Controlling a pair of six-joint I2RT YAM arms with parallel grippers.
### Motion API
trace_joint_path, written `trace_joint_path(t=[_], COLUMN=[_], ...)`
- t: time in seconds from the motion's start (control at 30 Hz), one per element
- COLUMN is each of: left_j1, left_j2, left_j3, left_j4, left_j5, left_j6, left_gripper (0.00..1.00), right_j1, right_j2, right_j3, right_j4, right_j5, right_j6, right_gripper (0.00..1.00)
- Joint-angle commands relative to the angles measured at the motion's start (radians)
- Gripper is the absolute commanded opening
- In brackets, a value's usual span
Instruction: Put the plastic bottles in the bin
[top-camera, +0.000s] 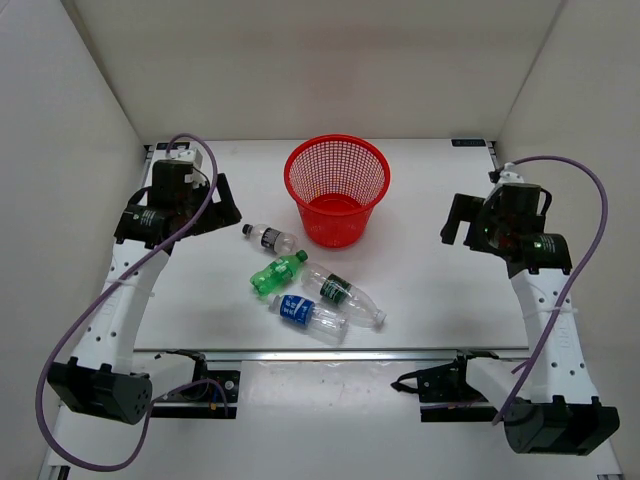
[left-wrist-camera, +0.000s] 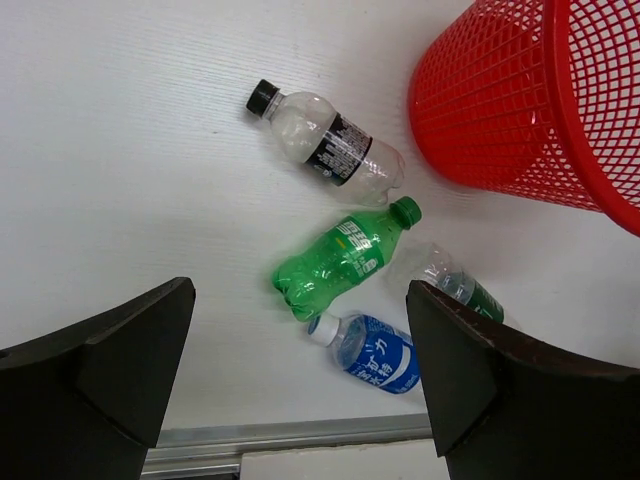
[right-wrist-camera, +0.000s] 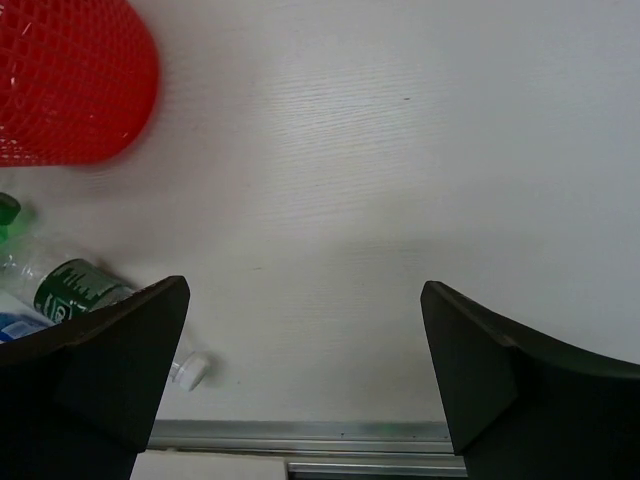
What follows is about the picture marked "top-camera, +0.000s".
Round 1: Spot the small bottle black label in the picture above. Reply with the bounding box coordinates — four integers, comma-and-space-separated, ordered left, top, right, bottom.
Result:
242, 224, 298, 255

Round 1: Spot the green plastic bottle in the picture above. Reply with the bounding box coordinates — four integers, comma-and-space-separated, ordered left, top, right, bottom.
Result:
249, 250, 308, 299

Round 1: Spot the clear bottle green label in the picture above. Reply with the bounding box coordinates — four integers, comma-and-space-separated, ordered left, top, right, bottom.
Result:
300, 263, 387, 330

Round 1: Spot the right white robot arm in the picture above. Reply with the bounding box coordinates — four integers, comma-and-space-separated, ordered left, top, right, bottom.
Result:
440, 183, 620, 456

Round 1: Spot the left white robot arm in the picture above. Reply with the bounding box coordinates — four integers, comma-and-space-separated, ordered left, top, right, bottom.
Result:
47, 160, 241, 425

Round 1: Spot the red mesh plastic bin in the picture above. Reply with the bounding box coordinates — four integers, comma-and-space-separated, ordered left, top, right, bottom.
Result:
283, 134, 391, 249

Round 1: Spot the right table corner label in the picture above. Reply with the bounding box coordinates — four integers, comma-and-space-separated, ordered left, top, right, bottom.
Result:
451, 138, 486, 148

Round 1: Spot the clear bottle blue label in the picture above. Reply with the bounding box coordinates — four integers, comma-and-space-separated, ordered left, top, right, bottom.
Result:
268, 294, 349, 346

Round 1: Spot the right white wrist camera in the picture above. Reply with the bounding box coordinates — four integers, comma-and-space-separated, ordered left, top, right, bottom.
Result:
489, 162, 524, 186

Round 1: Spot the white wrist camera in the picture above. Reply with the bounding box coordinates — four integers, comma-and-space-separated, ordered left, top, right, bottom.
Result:
489, 162, 524, 186
165, 149, 203, 171

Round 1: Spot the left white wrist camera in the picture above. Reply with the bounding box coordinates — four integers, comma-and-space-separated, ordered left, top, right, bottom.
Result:
165, 149, 203, 171

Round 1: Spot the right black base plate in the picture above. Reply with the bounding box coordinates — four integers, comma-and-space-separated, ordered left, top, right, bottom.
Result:
390, 350, 499, 423

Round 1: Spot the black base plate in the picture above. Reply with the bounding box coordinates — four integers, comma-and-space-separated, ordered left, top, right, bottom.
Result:
151, 357, 241, 420
390, 350, 499, 423

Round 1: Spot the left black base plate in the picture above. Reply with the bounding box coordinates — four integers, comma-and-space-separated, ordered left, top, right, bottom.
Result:
151, 357, 241, 420

